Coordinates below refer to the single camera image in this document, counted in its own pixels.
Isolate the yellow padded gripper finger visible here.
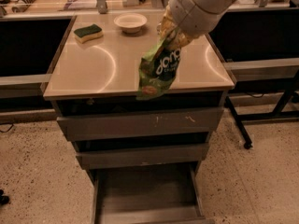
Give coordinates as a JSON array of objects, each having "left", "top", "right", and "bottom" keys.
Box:
[
  {"left": 170, "top": 28, "right": 198, "bottom": 50},
  {"left": 159, "top": 6, "right": 178, "bottom": 41}
]

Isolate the black floor cable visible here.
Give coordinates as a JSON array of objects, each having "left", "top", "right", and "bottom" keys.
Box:
[{"left": 0, "top": 122, "right": 15, "bottom": 134}]

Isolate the black table leg frame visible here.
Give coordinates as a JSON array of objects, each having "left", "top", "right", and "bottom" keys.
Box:
[{"left": 225, "top": 71, "right": 299, "bottom": 149}]

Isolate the green rice chip bag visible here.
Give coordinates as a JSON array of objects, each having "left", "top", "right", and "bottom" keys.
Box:
[{"left": 136, "top": 32, "right": 181, "bottom": 101}]

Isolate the grey drawer cabinet with counter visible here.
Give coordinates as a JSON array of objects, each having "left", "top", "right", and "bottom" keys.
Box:
[{"left": 42, "top": 10, "right": 235, "bottom": 224}]

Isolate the grey top drawer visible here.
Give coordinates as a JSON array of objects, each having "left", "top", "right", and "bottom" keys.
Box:
[{"left": 57, "top": 107, "right": 223, "bottom": 142}]

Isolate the silver soda can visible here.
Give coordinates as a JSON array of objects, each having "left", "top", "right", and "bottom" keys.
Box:
[{"left": 156, "top": 23, "right": 162, "bottom": 35}]

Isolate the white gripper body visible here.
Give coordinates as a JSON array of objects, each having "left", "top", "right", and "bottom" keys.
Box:
[{"left": 168, "top": 0, "right": 222, "bottom": 36}]

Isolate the grey open bottom drawer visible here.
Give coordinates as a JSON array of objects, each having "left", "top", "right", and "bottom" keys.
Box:
[{"left": 91, "top": 163, "right": 216, "bottom": 224}]

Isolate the grey workbench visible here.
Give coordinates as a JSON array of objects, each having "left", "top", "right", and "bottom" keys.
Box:
[
  {"left": 208, "top": 7, "right": 299, "bottom": 95},
  {"left": 0, "top": 15, "right": 76, "bottom": 123}
]

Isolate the left grey workbench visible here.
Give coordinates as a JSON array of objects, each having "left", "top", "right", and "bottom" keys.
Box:
[{"left": 0, "top": 15, "right": 76, "bottom": 123}]

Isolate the green and yellow sponge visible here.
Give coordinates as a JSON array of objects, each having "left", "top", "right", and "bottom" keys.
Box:
[{"left": 74, "top": 24, "right": 103, "bottom": 43}]

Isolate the grey middle drawer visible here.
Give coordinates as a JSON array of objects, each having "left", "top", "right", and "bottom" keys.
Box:
[{"left": 77, "top": 143, "right": 209, "bottom": 170}]

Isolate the right grey workbench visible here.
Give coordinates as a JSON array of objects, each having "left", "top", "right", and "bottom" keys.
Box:
[{"left": 208, "top": 7, "right": 299, "bottom": 95}]

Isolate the black coiled tool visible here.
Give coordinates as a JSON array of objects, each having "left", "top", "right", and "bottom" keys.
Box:
[{"left": 0, "top": 0, "right": 36, "bottom": 18}]

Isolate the white paper bowl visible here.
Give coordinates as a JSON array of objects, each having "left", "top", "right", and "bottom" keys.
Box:
[{"left": 114, "top": 13, "right": 148, "bottom": 34}]

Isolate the black object on floor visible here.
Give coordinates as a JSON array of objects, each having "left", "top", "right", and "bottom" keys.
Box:
[{"left": 0, "top": 189, "right": 9, "bottom": 205}]

